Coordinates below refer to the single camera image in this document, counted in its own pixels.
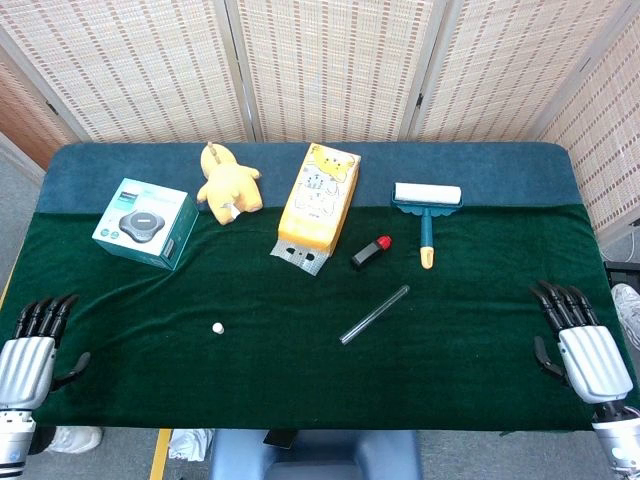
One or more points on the green velvet cloth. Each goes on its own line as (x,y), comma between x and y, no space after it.
(300,375)

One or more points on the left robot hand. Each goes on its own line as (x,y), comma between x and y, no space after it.
(27,367)

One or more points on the teal speaker product box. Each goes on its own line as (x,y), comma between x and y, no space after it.
(142,225)

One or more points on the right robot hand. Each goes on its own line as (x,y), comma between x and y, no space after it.
(595,362)

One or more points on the yellow cat tissue pack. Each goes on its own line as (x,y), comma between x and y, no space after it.
(315,205)

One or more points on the black item with red cap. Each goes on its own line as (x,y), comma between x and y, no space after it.
(367,255)

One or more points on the woven folding screen panel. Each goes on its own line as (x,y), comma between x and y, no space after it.
(125,65)
(25,120)
(335,65)
(500,65)
(600,150)

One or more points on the yellow plush toy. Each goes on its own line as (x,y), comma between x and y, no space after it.
(230,190)

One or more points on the blue table cover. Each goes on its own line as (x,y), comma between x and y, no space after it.
(450,165)

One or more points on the white crumpled cloth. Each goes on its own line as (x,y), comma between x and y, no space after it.
(190,444)

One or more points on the clear glass tube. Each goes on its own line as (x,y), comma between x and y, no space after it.
(375,315)

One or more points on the white sneaker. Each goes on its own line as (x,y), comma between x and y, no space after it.
(75,439)
(627,307)

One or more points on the teal lint roller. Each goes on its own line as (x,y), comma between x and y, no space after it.
(427,195)

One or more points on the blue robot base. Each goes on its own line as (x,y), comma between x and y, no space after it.
(320,457)

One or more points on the small white cap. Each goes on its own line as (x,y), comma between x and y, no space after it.
(217,328)

